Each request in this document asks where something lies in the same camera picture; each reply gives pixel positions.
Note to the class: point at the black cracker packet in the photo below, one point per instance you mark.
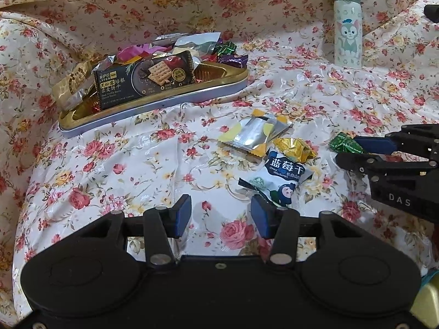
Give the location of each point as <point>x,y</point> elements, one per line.
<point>147,75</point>

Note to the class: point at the silver yellow snack packet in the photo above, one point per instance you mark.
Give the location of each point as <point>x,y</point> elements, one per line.
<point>252,132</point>

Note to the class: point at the blue white dried-fruit packet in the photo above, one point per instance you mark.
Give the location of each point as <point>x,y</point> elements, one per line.
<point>284,178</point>

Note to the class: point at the green candy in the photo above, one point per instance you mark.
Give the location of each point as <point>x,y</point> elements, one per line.
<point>344,144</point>

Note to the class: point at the white cartoon water bottle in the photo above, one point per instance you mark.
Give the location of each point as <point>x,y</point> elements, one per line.
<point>348,37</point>

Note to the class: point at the gold brown snack packet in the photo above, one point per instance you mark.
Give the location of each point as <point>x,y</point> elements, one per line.
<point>70,84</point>

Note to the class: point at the gold wrapped candy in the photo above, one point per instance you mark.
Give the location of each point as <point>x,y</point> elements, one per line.
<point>295,147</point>

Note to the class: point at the floral bed sheet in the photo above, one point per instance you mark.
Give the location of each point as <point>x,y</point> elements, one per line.
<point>120,164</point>

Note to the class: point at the pile of wrapped candies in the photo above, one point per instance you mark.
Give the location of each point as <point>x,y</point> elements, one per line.
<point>205,49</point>

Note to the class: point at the gold lavender tin lid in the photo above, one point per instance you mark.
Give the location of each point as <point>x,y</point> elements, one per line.
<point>164,104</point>

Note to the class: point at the gold teal metal tin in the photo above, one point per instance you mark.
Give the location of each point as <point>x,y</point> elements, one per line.
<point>427,301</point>

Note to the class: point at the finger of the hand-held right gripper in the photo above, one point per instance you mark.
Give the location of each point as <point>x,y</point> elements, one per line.
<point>356,162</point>
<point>375,145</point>

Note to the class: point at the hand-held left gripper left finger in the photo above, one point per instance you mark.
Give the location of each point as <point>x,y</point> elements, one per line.
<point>182,214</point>

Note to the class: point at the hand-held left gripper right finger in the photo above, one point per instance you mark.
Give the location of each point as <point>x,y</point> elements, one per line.
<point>260,214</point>

